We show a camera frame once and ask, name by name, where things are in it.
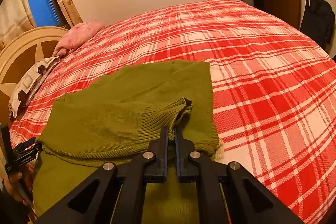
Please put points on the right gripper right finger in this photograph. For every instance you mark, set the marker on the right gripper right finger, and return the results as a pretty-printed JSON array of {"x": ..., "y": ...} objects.
[{"x": 227, "y": 193}]

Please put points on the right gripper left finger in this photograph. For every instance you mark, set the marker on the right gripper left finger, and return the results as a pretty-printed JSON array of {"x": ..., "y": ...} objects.
[{"x": 114, "y": 193}]

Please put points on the green knit sweater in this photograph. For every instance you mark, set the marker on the green knit sweater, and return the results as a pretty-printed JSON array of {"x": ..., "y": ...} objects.
[{"x": 116, "y": 118}]

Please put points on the person's left hand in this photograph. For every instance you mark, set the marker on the person's left hand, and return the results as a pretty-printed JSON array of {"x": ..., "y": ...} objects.
[{"x": 14, "y": 208}]

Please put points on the white patterned pillow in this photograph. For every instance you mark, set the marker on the white patterned pillow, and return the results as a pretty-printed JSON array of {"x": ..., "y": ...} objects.
[{"x": 29, "y": 84}]

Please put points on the cream wooden headboard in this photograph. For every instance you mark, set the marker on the cream wooden headboard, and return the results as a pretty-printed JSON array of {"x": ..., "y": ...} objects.
[{"x": 21, "y": 54}]

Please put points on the red plaid bed cover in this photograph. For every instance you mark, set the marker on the red plaid bed cover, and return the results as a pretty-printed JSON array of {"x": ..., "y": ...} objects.
[{"x": 274, "y": 90}]

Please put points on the pink pillow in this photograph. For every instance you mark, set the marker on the pink pillow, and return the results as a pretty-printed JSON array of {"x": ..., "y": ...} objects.
[{"x": 76, "y": 37}]

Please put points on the beige patterned left curtain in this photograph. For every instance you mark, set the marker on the beige patterned left curtain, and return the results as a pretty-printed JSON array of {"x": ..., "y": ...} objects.
[{"x": 16, "y": 18}]

